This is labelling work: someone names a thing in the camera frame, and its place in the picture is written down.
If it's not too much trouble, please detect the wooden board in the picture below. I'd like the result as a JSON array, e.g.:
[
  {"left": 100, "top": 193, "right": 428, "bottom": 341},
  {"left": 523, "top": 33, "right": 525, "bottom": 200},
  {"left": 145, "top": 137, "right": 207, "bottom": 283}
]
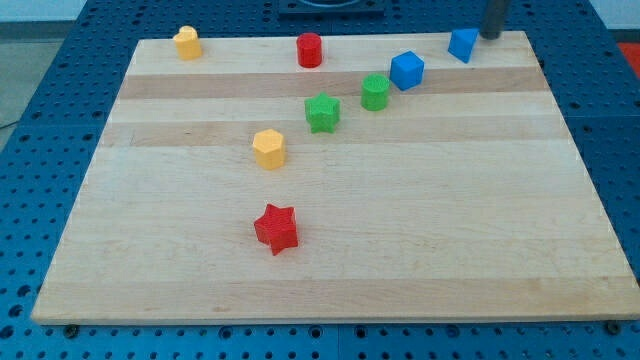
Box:
[{"left": 31, "top": 31, "right": 639, "bottom": 325}]

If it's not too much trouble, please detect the blue triangle block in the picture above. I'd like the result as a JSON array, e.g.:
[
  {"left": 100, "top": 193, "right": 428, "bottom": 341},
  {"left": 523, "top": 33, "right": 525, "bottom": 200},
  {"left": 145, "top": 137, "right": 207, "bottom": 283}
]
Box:
[{"left": 448, "top": 28, "right": 479, "bottom": 63}]

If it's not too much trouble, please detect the green star block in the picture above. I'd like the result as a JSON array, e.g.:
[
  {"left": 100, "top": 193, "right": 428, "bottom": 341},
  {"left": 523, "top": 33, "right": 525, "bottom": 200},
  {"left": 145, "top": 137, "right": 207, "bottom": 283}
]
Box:
[{"left": 304, "top": 92, "right": 340, "bottom": 134}]

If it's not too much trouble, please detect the blue cube block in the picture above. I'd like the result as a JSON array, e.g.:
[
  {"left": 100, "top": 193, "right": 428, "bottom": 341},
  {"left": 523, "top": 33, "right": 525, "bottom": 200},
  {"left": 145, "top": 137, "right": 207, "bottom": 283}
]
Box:
[{"left": 389, "top": 51, "right": 425, "bottom": 91}]

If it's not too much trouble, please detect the yellow hexagon block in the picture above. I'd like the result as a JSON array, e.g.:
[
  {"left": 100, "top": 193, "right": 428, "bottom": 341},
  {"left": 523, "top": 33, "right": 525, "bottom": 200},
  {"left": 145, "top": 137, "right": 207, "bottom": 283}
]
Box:
[{"left": 252, "top": 129, "right": 286, "bottom": 170}]

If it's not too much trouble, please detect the red cylinder block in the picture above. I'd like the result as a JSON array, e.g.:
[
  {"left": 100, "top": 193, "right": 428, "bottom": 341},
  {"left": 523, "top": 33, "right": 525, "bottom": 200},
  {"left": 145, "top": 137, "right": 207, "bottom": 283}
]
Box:
[{"left": 296, "top": 32, "right": 323, "bottom": 68}]

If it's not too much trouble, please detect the green cylinder block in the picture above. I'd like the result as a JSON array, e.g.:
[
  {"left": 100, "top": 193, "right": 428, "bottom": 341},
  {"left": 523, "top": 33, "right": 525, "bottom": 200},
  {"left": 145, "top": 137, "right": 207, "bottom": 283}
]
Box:
[{"left": 361, "top": 73, "right": 390, "bottom": 111}]

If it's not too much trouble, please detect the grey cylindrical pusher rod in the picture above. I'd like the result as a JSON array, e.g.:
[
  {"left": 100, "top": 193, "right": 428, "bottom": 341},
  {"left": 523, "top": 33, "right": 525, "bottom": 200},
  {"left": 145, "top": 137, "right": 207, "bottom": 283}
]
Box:
[{"left": 479, "top": 0, "right": 511, "bottom": 40}]

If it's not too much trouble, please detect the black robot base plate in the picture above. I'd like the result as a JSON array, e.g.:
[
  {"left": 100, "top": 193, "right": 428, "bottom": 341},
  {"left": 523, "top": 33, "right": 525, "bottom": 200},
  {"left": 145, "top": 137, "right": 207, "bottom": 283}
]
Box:
[{"left": 277, "top": 0, "right": 387, "bottom": 18}]

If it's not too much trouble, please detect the yellow heart block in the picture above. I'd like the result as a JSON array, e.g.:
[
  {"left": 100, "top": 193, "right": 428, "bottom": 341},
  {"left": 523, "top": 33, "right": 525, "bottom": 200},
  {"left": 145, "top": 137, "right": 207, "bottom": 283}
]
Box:
[{"left": 173, "top": 25, "right": 203, "bottom": 61}]

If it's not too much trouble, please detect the red star block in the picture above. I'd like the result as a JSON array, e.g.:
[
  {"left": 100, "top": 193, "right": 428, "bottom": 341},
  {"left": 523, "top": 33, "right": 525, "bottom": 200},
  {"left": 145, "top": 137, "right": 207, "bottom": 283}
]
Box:
[{"left": 254, "top": 204, "right": 299, "bottom": 256}]

